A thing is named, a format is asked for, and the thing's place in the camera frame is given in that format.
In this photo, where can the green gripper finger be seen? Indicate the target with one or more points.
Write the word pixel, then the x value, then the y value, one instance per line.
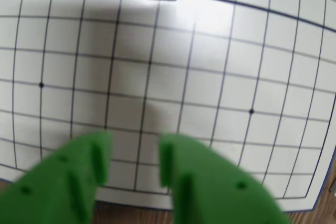
pixel 52 187
pixel 215 187

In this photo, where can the white folding go board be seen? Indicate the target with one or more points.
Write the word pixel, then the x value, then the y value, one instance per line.
pixel 210 77

